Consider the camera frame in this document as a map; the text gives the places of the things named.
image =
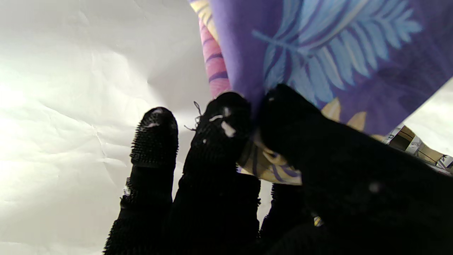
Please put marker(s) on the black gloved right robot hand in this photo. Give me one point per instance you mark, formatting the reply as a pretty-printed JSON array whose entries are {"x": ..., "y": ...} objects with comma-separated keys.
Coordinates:
[{"x": 354, "y": 194}]

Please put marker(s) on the blue leaf print pillowcase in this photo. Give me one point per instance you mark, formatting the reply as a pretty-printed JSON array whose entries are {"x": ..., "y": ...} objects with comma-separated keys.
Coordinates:
[{"x": 318, "y": 53}]

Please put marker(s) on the white backdrop sheet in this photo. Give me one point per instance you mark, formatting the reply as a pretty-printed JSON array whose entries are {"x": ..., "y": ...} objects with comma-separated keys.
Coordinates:
[{"x": 70, "y": 88}]

